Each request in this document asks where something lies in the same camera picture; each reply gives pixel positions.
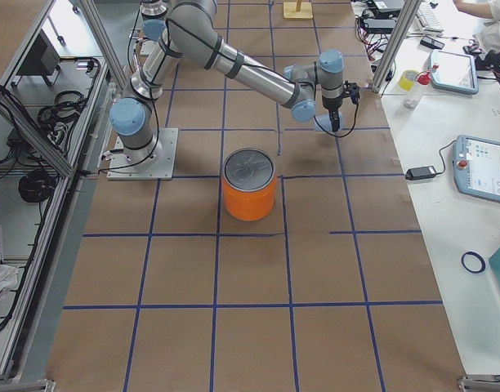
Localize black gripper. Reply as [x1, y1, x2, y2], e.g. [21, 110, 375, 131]
[322, 81, 360, 132]

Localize silver robot arm,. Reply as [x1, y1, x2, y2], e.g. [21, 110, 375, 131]
[109, 1, 360, 168]

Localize yellow tape roll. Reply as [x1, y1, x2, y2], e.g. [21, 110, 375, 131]
[398, 69, 419, 91]

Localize red round object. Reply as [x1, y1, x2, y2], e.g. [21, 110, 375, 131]
[415, 70, 431, 87]

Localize large orange can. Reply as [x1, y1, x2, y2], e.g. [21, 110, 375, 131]
[221, 148, 277, 221]

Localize black adapter on table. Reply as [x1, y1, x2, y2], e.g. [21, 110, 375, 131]
[404, 166, 438, 181]

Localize wooden mug rack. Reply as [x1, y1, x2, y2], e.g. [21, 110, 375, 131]
[283, 0, 313, 20]

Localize far teach pendant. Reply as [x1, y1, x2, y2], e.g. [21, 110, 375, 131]
[428, 49, 479, 95]

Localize teach pendant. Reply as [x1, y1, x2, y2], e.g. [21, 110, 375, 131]
[453, 135, 500, 203]
[428, 49, 479, 95]

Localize near teach pendant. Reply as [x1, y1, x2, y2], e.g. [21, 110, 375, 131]
[453, 135, 500, 203]

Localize black control box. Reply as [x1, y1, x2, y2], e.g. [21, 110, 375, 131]
[16, 30, 60, 77]

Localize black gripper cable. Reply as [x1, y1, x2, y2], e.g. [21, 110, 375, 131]
[310, 97, 360, 139]

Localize aluminium frame upright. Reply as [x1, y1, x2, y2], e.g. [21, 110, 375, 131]
[371, 0, 421, 93]

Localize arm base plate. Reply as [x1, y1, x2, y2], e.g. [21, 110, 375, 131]
[106, 127, 179, 180]

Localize blue tape ring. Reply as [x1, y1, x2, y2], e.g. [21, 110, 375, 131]
[460, 250, 487, 274]

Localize coiled black cables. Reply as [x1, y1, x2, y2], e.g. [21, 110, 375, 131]
[37, 90, 83, 136]

